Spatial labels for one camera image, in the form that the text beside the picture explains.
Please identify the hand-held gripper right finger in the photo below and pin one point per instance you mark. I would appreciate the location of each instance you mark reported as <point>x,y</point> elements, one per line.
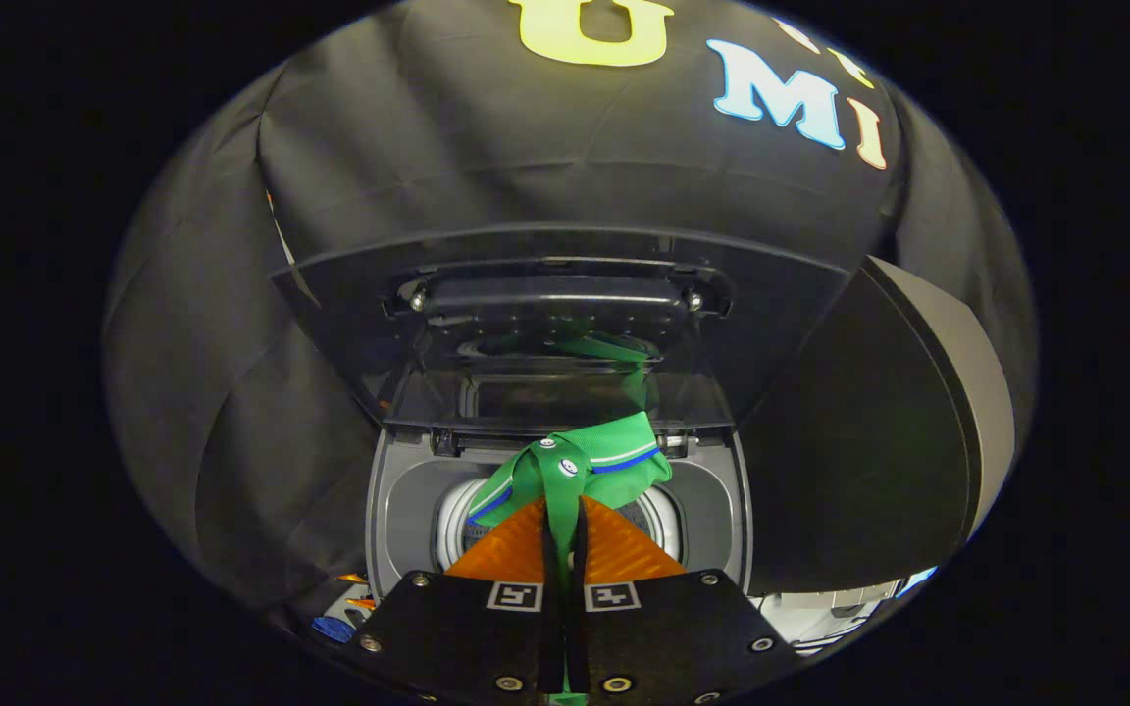
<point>673,628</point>

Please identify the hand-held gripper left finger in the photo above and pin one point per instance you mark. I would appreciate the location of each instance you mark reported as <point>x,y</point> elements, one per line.
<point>447,628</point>

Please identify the green polo shirt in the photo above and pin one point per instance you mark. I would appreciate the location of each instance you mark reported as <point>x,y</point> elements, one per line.
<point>565,461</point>

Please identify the dark transparent washing machine lid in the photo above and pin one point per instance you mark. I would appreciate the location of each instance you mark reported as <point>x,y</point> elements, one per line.
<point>545,294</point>

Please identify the grey cabinet with black frame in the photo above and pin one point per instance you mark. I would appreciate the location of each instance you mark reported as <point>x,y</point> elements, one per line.
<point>849,441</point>

